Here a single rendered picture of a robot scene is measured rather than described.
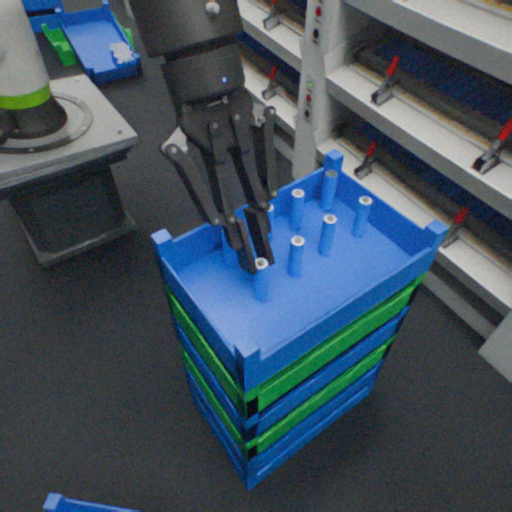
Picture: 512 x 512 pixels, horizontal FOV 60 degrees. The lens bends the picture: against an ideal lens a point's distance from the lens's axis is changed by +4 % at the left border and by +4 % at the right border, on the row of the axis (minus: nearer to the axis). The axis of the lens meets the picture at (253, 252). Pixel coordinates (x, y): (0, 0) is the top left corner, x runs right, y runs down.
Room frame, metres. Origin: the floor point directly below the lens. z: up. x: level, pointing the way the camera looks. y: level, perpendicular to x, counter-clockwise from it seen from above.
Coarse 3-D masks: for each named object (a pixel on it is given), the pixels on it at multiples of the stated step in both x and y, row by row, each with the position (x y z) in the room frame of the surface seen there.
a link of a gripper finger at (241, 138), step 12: (240, 120) 0.38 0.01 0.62; (240, 132) 0.38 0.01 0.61; (240, 144) 0.37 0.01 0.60; (240, 156) 0.37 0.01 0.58; (240, 168) 0.38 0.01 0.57; (252, 168) 0.37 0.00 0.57; (240, 180) 0.38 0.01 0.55; (252, 180) 0.37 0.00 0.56; (252, 192) 0.36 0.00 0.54; (264, 204) 0.36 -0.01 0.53
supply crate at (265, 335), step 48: (288, 192) 0.48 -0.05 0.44; (336, 192) 0.51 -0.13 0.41; (192, 240) 0.39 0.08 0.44; (288, 240) 0.42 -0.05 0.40; (336, 240) 0.42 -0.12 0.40; (384, 240) 0.42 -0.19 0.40; (432, 240) 0.36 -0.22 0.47; (192, 288) 0.34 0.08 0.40; (240, 288) 0.34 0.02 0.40; (288, 288) 0.34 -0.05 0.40; (336, 288) 0.34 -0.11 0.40; (384, 288) 0.32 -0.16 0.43; (240, 336) 0.26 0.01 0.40; (288, 336) 0.26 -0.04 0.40; (240, 384) 0.20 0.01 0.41
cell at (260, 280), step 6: (258, 258) 0.33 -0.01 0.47; (258, 264) 0.32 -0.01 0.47; (264, 264) 0.32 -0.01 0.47; (258, 270) 0.32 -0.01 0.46; (264, 270) 0.32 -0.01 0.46; (258, 276) 0.32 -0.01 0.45; (264, 276) 0.32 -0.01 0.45; (258, 282) 0.32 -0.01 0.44; (264, 282) 0.32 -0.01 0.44; (258, 288) 0.32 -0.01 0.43; (264, 288) 0.32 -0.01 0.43; (258, 294) 0.32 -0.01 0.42; (264, 294) 0.32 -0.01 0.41
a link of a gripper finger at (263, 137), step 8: (264, 112) 0.41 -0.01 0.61; (272, 112) 0.41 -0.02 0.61; (272, 120) 0.41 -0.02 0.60; (256, 128) 0.41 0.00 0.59; (264, 128) 0.40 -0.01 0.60; (272, 128) 0.40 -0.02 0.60; (256, 136) 0.41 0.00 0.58; (264, 136) 0.40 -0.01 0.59; (272, 136) 0.40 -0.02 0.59; (256, 144) 0.40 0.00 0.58; (264, 144) 0.39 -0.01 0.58; (272, 144) 0.40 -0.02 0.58; (256, 152) 0.40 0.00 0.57; (264, 152) 0.39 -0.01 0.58; (272, 152) 0.39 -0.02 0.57; (256, 160) 0.40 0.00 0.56; (264, 160) 0.39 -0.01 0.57; (272, 160) 0.39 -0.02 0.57; (256, 168) 0.40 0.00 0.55; (264, 168) 0.39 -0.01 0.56; (272, 168) 0.38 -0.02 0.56; (264, 176) 0.38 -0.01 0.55; (272, 176) 0.38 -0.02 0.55; (264, 184) 0.39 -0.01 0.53; (272, 184) 0.38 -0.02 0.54; (272, 192) 0.37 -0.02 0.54
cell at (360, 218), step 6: (360, 198) 0.44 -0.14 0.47; (366, 198) 0.44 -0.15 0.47; (360, 204) 0.43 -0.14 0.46; (366, 204) 0.43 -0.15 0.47; (360, 210) 0.43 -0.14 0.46; (366, 210) 0.43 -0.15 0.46; (354, 216) 0.43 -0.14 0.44; (360, 216) 0.43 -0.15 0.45; (366, 216) 0.43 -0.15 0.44; (354, 222) 0.43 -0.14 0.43; (360, 222) 0.43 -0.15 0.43; (366, 222) 0.43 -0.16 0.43; (354, 228) 0.43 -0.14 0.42; (360, 228) 0.43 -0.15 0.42; (354, 234) 0.43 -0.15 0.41; (360, 234) 0.43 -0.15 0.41
